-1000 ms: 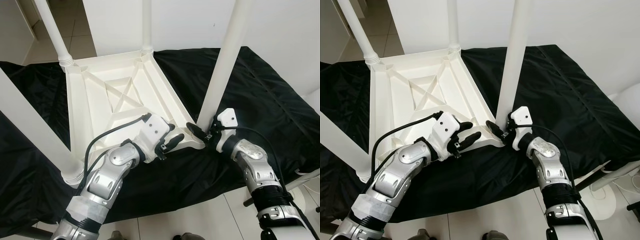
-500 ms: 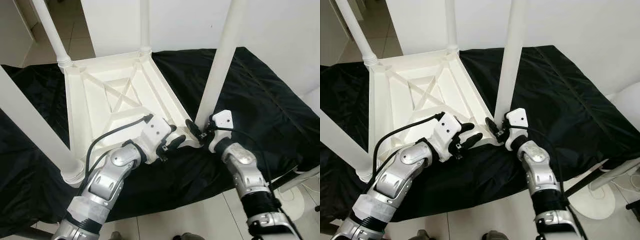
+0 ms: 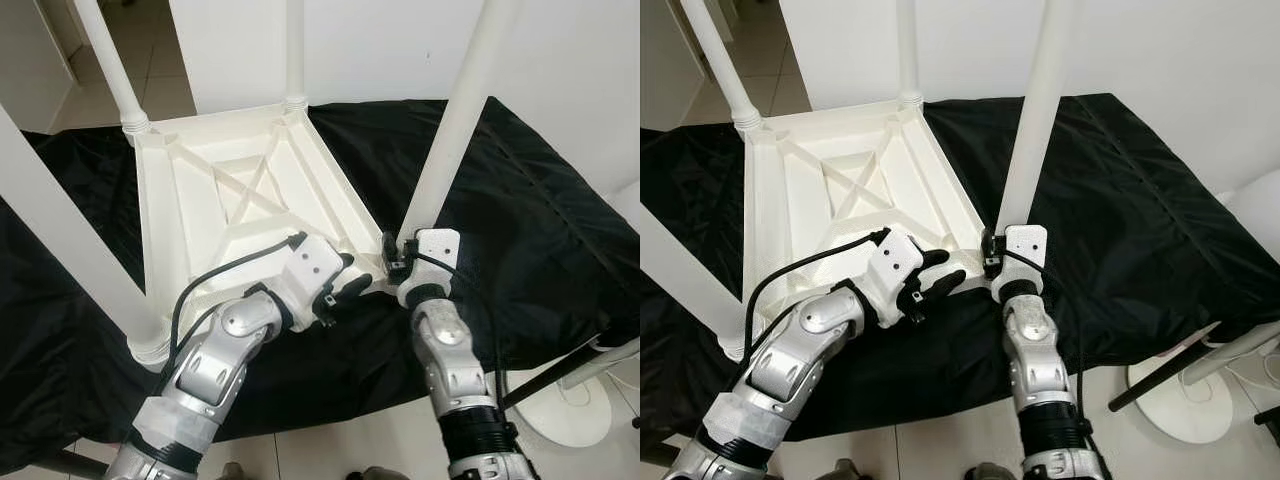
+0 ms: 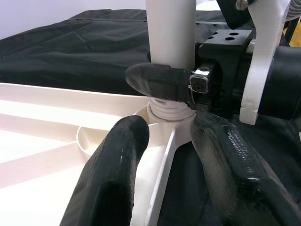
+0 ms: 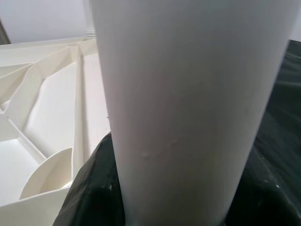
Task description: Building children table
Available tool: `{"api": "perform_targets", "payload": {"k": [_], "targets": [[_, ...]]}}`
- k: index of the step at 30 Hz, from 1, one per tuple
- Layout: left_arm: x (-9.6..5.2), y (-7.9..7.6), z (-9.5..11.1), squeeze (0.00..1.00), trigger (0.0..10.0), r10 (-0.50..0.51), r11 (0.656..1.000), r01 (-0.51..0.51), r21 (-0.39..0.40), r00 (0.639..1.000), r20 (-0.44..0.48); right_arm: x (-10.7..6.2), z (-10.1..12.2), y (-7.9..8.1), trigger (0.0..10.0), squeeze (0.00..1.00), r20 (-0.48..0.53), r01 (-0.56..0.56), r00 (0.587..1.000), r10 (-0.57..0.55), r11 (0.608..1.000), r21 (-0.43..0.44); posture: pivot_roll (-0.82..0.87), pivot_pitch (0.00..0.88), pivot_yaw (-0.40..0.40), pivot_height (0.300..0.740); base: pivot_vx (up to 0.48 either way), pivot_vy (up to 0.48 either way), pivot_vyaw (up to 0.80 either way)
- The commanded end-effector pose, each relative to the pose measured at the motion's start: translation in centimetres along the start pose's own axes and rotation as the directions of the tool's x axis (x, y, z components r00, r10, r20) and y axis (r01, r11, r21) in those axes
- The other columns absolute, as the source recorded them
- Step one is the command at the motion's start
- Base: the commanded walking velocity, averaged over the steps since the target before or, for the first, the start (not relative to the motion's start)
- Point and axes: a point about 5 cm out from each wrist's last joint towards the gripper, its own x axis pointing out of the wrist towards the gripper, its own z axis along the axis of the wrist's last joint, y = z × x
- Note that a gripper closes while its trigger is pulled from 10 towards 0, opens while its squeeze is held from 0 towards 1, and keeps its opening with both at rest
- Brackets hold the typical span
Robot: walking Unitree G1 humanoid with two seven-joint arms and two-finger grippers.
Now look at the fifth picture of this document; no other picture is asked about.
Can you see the black cloth table cover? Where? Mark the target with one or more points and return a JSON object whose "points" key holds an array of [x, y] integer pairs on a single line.
{"points": [[287, 106]]}

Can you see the white plastic table leg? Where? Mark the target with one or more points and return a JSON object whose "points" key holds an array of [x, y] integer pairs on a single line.
{"points": [[188, 106], [90, 23]]}

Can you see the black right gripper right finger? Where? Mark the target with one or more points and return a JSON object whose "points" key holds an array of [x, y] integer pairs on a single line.
{"points": [[270, 202]]}

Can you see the white plastic children table top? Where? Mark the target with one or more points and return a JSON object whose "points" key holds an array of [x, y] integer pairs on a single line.
{"points": [[47, 117]]}

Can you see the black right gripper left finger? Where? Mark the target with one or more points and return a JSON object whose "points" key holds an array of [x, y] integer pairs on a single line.
{"points": [[91, 200]]}

